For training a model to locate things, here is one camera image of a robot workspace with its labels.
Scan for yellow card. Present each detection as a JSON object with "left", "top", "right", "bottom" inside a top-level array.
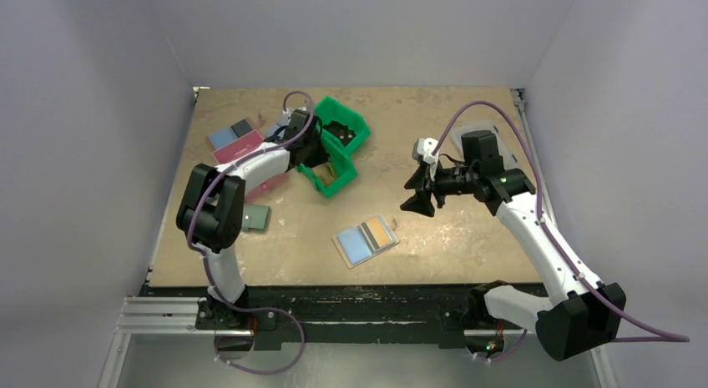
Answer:
[
  {"left": 312, "top": 162, "right": 338, "bottom": 188},
  {"left": 359, "top": 217, "right": 397, "bottom": 252}
]

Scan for beige leather card holder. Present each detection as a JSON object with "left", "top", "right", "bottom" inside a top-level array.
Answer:
[{"left": 332, "top": 214, "right": 400, "bottom": 269}]

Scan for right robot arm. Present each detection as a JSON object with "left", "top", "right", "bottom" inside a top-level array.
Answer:
[{"left": 400, "top": 130, "right": 626, "bottom": 361}]

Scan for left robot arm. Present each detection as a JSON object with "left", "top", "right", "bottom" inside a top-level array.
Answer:
[{"left": 176, "top": 109, "right": 321, "bottom": 329}]

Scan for yellow card in bin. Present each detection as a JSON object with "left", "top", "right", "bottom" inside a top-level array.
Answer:
[{"left": 312, "top": 162, "right": 338, "bottom": 188}]

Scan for green bin with yellow card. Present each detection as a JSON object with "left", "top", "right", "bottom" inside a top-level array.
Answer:
[{"left": 296, "top": 150, "right": 358, "bottom": 199}]

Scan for blue grey open card holder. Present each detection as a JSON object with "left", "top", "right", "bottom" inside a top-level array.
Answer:
[{"left": 209, "top": 118, "right": 255, "bottom": 150}]

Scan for green closed card holder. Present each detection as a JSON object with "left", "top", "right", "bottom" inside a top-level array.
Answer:
[{"left": 241, "top": 204, "right": 271, "bottom": 233}]

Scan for black parts in bin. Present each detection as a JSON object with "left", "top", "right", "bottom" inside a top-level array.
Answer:
[{"left": 324, "top": 121, "right": 357, "bottom": 147}]

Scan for green bin with black parts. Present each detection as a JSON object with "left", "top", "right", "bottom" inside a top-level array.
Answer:
[{"left": 315, "top": 97, "right": 371, "bottom": 155}]

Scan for clear plastic screw organizer box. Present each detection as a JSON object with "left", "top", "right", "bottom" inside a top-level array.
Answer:
[{"left": 448, "top": 121, "right": 519, "bottom": 169}]

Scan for pink box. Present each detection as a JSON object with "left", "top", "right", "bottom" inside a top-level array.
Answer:
[{"left": 210, "top": 129, "right": 289, "bottom": 203}]

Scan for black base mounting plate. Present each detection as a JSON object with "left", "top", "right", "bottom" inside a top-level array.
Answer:
[{"left": 139, "top": 284, "right": 520, "bottom": 350}]

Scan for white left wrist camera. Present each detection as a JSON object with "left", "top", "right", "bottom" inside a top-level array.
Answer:
[{"left": 276, "top": 108, "right": 298, "bottom": 127}]

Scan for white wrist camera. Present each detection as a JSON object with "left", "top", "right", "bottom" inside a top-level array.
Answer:
[
  {"left": 412, "top": 138, "right": 438, "bottom": 165},
  {"left": 276, "top": 108, "right": 298, "bottom": 127}
]

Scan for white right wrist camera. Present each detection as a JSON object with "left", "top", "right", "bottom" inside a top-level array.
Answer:
[{"left": 412, "top": 138, "right": 438, "bottom": 165}]

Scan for aluminium frame rail right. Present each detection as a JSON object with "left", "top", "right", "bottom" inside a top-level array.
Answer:
[{"left": 510, "top": 88, "right": 557, "bottom": 225}]

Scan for aluminium frame rail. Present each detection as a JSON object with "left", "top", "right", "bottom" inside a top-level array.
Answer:
[
  {"left": 510, "top": 88, "right": 557, "bottom": 225},
  {"left": 99, "top": 297, "right": 617, "bottom": 387}
]

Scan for aluminium front frame rail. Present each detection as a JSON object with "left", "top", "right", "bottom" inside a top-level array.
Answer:
[{"left": 99, "top": 297, "right": 617, "bottom": 387}]

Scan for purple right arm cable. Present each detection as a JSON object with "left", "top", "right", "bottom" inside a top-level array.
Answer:
[{"left": 433, "top": 100, "right": 691, "bottom": 365}]

